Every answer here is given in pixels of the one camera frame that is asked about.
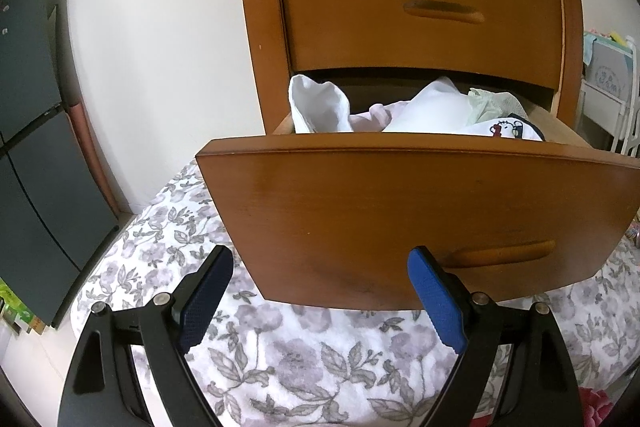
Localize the closed wooden drawer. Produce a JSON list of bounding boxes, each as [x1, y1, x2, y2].
[[276, 0, 566, 90]]

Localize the pink garment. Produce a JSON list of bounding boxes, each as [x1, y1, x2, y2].
[[350, 102, 416, 134]]

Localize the green packets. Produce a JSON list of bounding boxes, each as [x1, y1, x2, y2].
[[0, 279, 48, 335]]

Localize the white cloth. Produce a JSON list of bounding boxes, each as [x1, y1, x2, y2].
[[288, 74, 355, 134]]

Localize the pale green mesh garment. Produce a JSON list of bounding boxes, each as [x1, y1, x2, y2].
[[467, 88, 528, 125]]

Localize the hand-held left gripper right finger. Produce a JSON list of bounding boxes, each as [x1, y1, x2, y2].
[[407, 246, 586, 427]]

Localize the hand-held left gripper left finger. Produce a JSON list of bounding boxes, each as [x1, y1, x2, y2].
[[56, 245, 235, 427]]

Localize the grey floral blanket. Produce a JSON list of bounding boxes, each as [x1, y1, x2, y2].
[[70, 157, 640, 427]]

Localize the white garment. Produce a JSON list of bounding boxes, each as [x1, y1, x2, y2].
[[382, 77, 488, 134]]

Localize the white cartoon print underwear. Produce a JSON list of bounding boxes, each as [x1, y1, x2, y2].
[[465, 117, 547, 142]]

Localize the red floral blanket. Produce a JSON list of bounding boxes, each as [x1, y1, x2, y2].
[[467, 387, 621, 427]]

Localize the white rack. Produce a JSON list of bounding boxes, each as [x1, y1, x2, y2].
[[580, 27, 640, 158]]

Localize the dark grey wardrobe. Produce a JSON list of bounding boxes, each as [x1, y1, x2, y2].
[[0, 0, 121, 330]]

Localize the wooden nightstand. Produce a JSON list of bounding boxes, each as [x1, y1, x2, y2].
[[223, 0, 589, 142]]

